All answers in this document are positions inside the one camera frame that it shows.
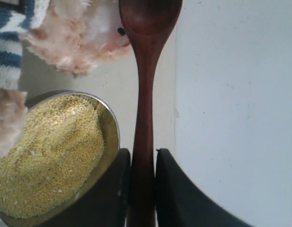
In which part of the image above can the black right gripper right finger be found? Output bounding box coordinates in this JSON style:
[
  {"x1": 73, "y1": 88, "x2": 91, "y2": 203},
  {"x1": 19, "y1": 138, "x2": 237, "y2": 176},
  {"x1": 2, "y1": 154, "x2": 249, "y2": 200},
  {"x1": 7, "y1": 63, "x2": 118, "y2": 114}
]
[{"x1": 155, "y1": 148, "x2": 248, "y2": 227}]

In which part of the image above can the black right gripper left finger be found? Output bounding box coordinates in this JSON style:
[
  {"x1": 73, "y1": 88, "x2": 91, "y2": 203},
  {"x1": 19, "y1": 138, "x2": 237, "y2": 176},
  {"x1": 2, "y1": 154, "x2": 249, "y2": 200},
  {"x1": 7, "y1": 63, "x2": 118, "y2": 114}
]
[{"x1": 40, "y1": 148, "x2": 131, "y2": 227}]

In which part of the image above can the teddy bear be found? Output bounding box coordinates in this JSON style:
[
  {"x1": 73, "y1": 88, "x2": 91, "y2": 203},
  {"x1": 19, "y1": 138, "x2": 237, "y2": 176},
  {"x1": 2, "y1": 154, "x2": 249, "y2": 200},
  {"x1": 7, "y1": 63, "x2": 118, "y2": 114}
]
[{"x1": 0, "y1": 0, "x2": 131, "y2": 159}]

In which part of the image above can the dark red wooden spoon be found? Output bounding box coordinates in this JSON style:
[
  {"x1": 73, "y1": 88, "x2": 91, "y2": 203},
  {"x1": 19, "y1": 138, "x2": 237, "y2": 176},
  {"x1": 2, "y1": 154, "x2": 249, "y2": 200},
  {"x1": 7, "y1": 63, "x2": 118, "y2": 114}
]
[{"x1": 119, "y1": 0, "x2": 183, "y2": 227}]

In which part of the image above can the steel bowl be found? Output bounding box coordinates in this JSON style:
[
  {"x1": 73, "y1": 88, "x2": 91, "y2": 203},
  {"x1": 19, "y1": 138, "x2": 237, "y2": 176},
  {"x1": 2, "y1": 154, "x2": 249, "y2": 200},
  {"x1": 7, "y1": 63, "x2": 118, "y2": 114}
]
[{"x1": 0, "y1": 90, "x2": 120, "y2": 227}]

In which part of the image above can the yellow millet grain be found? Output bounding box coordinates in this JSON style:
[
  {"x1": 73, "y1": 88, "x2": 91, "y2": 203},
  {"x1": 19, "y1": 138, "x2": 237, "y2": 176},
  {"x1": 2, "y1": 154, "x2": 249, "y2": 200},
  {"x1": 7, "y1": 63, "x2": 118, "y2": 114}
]
[{"x1": 0, "y1": 95, "x2": 105, "y2": 218}]

